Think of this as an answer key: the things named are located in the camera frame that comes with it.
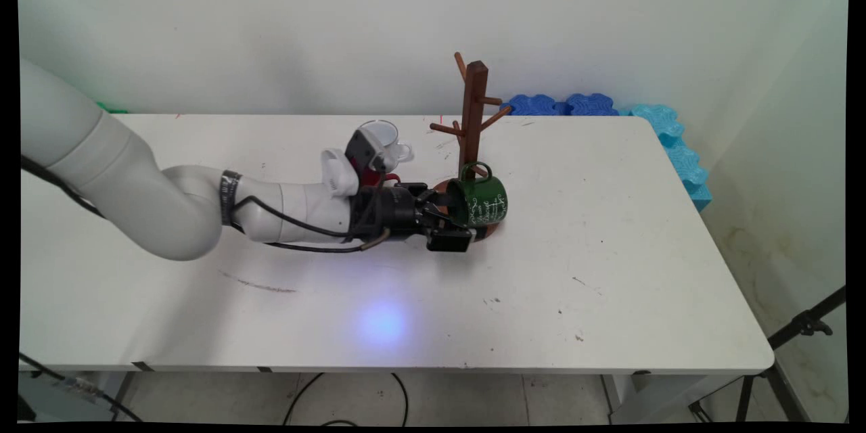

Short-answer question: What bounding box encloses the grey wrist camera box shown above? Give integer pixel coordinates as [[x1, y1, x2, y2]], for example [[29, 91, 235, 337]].
[[344, 123, 400, 175]]

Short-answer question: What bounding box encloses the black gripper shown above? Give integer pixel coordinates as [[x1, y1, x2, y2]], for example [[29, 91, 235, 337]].
[[350, 183, 474, 253]]

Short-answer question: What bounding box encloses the grey table leg frame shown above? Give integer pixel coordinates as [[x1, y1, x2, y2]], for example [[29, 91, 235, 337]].
[[602, 373, 744, 424]]

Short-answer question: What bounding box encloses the black tripod stand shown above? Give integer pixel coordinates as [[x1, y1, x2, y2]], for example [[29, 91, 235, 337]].
[[690, 286, 846, 424]]

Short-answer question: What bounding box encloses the white enamel mug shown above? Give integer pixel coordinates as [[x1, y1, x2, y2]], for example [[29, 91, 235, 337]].
[[357, 120, 415, 164]]

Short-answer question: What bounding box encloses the red enamel mug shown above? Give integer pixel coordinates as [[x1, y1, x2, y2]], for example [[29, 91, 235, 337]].
[[348, 156, 401, 187]]

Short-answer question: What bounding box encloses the light blue foam tile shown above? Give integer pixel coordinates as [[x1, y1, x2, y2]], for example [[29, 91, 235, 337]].
[[666, 141, 712, 212], [619, 104, 685, 148]]

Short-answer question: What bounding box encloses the black cable under table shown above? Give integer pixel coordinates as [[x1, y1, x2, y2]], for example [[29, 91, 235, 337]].
[[19, 352, 143, 424]]

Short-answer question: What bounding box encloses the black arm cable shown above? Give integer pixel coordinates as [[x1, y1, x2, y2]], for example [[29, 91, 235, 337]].
[[20, 156, 393, 254]]

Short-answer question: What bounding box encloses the black floor cable loop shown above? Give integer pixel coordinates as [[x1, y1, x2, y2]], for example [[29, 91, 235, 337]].
[[283, 372, 410, 427]]

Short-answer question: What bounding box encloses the black strap band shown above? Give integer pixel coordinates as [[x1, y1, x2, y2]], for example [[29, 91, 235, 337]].
[[220, 170, 243, 226]]

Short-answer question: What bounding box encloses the green enamel mug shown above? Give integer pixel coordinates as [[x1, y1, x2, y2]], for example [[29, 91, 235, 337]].
[[447, 161, 508, 228]]

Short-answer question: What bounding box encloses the brown wooden mug tree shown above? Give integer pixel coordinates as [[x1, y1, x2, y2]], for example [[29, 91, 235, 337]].
[[430, 52, 513, 242]]

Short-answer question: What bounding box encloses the dark blue foam tile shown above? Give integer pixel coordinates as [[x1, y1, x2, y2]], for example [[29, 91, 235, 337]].
[[501, 94, 568, 116], [565, 93, 620, 116]]

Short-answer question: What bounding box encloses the grey box under table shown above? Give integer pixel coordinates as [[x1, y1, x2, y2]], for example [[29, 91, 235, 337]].
[[19, 373, 110, 424]]

